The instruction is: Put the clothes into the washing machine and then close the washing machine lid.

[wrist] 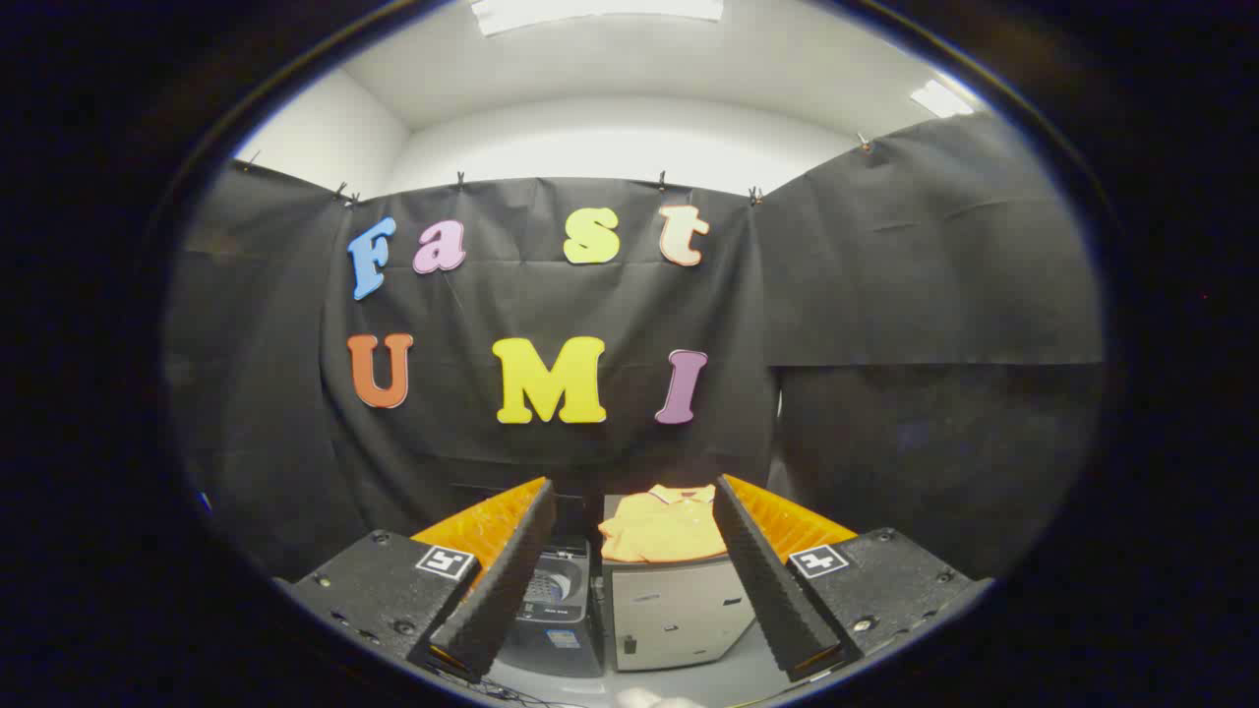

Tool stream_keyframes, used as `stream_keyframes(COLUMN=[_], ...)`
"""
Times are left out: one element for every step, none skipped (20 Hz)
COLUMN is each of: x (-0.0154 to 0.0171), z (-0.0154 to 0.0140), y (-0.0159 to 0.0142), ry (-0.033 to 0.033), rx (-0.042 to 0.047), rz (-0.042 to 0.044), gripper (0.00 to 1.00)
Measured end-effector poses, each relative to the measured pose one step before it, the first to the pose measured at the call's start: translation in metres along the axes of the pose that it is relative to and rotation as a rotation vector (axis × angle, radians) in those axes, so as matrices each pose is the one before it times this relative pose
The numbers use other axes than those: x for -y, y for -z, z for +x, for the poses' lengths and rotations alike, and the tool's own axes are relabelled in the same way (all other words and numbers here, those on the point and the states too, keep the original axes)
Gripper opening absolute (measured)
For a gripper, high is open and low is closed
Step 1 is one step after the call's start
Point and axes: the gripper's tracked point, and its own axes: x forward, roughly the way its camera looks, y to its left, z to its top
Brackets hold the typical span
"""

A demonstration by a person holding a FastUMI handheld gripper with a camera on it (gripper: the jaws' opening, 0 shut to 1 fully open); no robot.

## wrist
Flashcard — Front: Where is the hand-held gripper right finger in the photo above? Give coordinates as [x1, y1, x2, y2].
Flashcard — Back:
[713, 474, 994, 682]

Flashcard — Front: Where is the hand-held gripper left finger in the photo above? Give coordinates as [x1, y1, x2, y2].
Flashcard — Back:
[278, 477, 558, 684]

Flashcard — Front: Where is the grey washing machine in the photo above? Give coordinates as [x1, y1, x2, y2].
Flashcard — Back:
[500, 536, 606, 679]

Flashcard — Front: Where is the glass washing machine lid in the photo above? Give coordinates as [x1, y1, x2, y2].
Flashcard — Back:
[554, 492, 593, 542]

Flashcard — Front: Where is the orange polo shirt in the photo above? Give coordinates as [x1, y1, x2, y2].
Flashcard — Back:
[598, 484, 729, 564]

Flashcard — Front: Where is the grey cabinet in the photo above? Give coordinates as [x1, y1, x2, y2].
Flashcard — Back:
[602, 492, 758, 674]

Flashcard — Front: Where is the black backdrop cloth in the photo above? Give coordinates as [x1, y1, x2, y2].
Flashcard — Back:
[162, 113, 1108, 591]

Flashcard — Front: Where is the small ceiling light panel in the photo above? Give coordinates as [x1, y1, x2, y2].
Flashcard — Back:
[910, 79, 977, 119]

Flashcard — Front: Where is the long ceiling light panel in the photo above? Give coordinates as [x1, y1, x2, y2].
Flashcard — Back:
[470, 0, 726, 38]

